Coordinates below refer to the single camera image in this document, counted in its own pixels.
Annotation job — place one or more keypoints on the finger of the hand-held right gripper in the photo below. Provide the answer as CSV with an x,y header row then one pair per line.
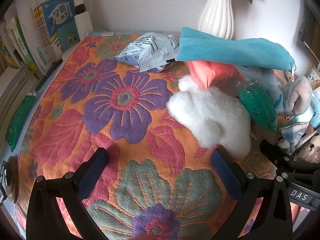
x,y
280,152

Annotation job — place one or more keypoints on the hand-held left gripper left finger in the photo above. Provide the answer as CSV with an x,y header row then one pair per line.
x,y
96,165

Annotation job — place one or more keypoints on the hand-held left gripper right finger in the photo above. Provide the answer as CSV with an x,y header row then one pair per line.
x,y
225,172

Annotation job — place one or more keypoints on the white fluffy plush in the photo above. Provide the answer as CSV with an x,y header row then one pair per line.
x,y
212,115

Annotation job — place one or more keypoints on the blue plaid pouch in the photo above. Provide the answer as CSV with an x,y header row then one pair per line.
x,y
292,132

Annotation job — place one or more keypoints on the brown teddy bear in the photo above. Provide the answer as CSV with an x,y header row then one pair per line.
x,y
310,150

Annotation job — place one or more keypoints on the light blue satin ribbon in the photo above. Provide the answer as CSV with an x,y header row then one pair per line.
x,y
313,116

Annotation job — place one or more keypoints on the green plastic packet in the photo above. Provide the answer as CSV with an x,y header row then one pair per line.
x,y
257,107

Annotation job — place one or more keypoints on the floral printed table cloth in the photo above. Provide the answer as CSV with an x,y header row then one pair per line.
x,y
125,97

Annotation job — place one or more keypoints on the round metal object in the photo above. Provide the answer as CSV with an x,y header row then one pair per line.
x,y
11,180

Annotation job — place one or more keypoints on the long dark green packet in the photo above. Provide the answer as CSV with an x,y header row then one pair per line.
x,y
20,122

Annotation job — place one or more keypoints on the black pen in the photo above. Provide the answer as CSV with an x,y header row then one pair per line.
x,y
41,83

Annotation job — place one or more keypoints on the coral pink packet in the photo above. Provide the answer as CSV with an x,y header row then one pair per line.
x,y
212,72

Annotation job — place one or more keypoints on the stack of flat books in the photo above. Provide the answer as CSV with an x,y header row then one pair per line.
x,y
15,87

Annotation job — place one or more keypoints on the dark framed picture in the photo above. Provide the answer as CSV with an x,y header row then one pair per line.
x,y
310,35

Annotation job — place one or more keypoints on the white printed packet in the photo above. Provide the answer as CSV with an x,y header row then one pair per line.
x,y
145,50

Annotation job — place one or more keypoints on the row of upright books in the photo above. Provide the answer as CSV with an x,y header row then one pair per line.
x,y
50,30

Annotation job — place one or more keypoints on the white cylindrical device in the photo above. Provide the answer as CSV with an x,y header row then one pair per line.
x,y
82,17

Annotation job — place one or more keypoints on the white ribbed vase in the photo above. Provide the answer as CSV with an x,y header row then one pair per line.
x,y
217,12

